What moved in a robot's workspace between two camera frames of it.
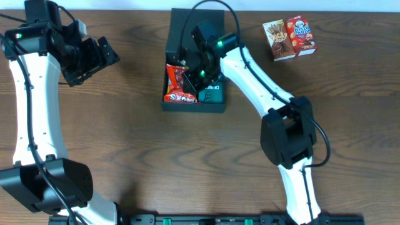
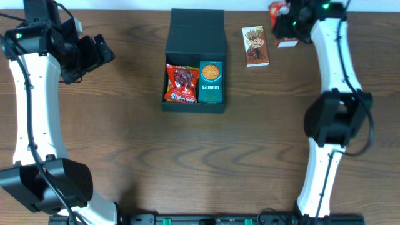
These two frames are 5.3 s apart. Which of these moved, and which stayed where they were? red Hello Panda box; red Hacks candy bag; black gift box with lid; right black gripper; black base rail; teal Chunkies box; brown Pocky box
Moved: brown Pocky box; right black gripper; red Hello Panda box
Stayed: black base rail; red Hacks candy bag; black gift box with lid; teal Chunkies box
